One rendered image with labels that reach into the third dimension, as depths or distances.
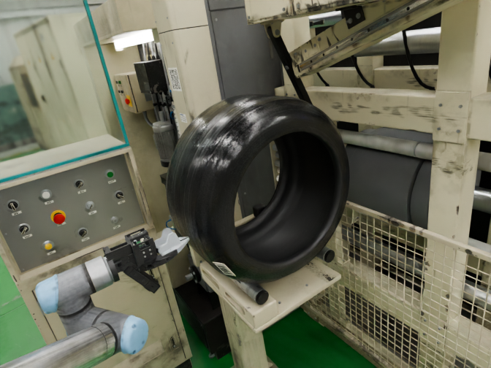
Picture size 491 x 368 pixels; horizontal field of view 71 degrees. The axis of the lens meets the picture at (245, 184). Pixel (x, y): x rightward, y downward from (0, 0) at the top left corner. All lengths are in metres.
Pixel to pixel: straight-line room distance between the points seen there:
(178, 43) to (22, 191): 0.79
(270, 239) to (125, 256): 0.57
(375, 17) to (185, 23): 0.55
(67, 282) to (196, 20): 0.82
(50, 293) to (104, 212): 0.72
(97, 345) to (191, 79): 0.79
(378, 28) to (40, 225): 1.33
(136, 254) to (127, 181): 0.70
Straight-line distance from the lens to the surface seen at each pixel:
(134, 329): 0.84
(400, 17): 1.02
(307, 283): 1.25
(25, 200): 1.51
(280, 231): 1.30
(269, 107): 0.90
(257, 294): 1.05
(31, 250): 1.58
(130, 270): 0.92
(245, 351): 1.76
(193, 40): 1.18
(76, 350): 0.78
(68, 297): 0.90
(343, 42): 1.14
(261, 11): 1.19
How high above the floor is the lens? 1.61
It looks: 23 degrees down
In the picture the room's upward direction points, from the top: 9 degrees counter-clockwise
